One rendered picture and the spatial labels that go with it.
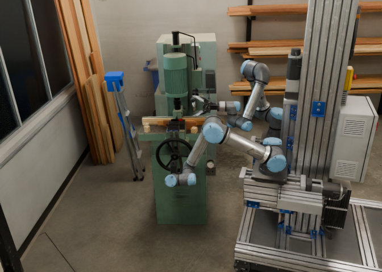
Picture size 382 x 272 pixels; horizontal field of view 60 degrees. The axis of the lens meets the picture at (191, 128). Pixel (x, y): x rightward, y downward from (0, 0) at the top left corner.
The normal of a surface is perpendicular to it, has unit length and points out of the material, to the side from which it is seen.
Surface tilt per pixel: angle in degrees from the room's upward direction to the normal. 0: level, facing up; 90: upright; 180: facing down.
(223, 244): 0
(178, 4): 90
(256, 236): 0
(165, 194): 90
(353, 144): 90
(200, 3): 90
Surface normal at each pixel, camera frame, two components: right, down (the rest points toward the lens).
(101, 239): -0.03, -0.90
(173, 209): -0.05, 0.44
